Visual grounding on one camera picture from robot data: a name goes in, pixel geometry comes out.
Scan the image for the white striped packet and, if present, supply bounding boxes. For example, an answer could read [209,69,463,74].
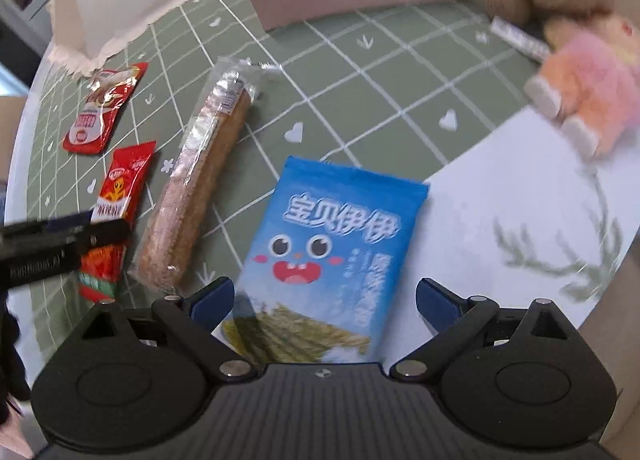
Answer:
[489,16,551,62]

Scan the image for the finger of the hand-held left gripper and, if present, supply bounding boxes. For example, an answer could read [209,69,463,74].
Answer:
[0,218,132,290]
[0,211,97,240]

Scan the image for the large red snack packet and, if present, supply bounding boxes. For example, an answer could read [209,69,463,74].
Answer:
[62,61,150,155]

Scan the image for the blue cartoon snack packet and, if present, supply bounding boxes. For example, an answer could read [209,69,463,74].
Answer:
[222,155,431,367]

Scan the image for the long bread stick packet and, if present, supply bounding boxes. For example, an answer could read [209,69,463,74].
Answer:
[127,57,284,292]

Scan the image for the pink plush doll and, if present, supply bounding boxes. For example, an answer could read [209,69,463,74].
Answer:
[523,15,640,159]

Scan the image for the green checked tablecloth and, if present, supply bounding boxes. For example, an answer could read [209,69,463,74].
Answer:
[24,0,552,366]

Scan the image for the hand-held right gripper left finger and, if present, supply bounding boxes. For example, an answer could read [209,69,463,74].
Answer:
[75,276,257,382]

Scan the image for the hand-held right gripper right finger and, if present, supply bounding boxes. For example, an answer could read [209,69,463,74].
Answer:
[389,277,569,381]

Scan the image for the small red snack packet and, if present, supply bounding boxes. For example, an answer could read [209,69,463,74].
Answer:
[78,139,157,304]

